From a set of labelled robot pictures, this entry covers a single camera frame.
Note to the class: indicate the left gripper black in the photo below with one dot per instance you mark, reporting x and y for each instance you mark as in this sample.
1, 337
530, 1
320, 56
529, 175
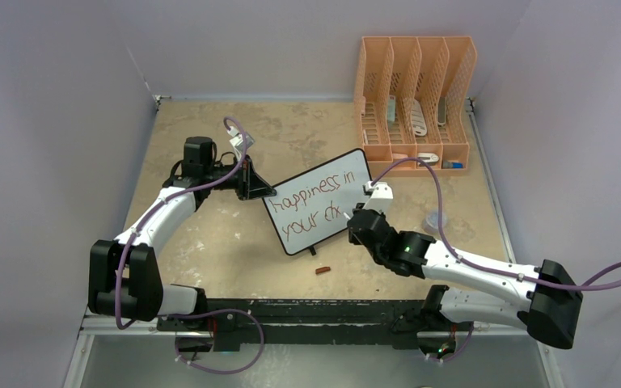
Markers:
250, 186

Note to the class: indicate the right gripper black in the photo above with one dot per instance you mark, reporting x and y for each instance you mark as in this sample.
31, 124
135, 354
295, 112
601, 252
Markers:
354, 240

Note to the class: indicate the small black-framed whiteboard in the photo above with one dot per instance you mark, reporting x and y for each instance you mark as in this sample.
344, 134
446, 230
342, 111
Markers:
310, 207

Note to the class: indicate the red-brown marker cap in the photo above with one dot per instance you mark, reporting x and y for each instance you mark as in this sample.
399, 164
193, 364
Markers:
322, 270

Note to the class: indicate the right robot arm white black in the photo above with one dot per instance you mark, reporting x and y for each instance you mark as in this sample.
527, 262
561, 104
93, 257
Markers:
543, 300

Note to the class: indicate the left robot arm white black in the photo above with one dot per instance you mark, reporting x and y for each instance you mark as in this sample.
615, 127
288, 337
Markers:
124, 278

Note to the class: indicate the small clear plastic jar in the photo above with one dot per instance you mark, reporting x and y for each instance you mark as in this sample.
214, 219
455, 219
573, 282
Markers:
434, 222

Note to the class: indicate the white perforated tool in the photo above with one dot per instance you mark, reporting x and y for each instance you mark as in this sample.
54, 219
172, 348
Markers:
419, 127

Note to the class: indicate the grey eraser in organizer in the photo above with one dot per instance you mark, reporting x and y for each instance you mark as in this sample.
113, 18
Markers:
391, 109

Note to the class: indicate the dark grey flat tool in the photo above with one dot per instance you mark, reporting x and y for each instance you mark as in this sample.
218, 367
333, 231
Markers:
441, 111

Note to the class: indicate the peach plastic file organizer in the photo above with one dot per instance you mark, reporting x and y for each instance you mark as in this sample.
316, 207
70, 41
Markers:
409, 98

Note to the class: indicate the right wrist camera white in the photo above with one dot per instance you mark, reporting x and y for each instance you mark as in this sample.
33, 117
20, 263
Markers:
380, 196

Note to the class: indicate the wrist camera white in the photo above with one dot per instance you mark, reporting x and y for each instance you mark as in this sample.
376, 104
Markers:
380, 196
238, 142

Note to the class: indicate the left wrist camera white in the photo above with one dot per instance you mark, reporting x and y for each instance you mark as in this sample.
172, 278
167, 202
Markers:
238, 142

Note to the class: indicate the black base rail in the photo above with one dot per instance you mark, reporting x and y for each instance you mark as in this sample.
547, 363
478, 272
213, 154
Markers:
402, 324

